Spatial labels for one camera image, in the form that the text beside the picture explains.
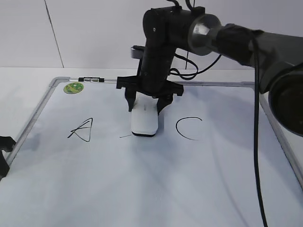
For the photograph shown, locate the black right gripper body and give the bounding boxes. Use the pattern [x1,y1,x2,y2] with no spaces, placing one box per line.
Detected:
[116,46,184,99]

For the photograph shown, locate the white board with aluminium frame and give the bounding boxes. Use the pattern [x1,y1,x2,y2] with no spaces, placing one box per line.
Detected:
[0,76,303,227]

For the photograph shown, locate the black and clear frame clip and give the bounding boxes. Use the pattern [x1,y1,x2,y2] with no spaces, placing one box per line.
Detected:
[78,77,105,83]

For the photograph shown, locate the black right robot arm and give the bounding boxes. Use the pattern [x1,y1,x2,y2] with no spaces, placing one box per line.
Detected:
[116,5,303,135]

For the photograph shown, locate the green round magnet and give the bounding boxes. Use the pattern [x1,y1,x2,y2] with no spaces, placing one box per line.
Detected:
[63,82,84,95]

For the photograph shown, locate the white whiteboard eraser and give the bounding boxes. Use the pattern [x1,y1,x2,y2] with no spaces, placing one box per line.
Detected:
[131,95,158,137]

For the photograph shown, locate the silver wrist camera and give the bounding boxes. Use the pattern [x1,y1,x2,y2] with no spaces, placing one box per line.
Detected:
[131,45,145,59]

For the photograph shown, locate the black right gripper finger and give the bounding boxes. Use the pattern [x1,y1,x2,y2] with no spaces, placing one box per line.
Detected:
[125,91,136,112]
[157,96,173,115]

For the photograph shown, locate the black cable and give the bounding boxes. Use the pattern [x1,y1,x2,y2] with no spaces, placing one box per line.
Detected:
[165,0,269,227]

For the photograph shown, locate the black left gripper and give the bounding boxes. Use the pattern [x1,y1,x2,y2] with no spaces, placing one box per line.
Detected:
[0,136,16,179]

